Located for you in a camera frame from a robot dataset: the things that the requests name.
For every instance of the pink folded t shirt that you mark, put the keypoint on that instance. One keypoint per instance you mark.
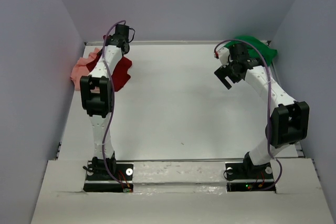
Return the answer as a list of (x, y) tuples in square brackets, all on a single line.
[(83, 67)]

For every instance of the green t shirt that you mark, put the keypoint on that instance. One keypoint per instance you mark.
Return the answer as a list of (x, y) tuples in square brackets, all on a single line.
[(268, 53)]

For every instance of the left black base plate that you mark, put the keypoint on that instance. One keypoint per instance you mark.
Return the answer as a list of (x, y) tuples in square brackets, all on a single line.
[(102, 182)]

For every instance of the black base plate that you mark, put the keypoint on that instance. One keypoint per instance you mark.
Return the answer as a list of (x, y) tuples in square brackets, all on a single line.
[(239, 180), (102, 182)]

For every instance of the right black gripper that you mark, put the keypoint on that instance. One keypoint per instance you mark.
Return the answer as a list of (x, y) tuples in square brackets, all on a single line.
[(222, 72)]

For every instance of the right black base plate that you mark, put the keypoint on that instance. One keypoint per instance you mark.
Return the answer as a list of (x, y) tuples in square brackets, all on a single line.
[(239, 180)]

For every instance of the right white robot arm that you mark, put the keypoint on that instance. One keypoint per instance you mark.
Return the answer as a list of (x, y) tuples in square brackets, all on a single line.
[(287, 118)]

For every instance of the red t shirt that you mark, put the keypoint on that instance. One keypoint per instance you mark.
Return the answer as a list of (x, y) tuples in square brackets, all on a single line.
[(120, 74)]

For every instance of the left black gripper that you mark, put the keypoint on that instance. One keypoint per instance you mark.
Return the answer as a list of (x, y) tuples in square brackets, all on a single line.
[(109, 37)]

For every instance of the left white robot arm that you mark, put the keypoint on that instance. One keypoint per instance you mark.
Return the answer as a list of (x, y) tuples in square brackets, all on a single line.
[(98, 89)]

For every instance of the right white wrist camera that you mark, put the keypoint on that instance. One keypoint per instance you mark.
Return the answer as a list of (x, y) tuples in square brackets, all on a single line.
[(222, 54)]

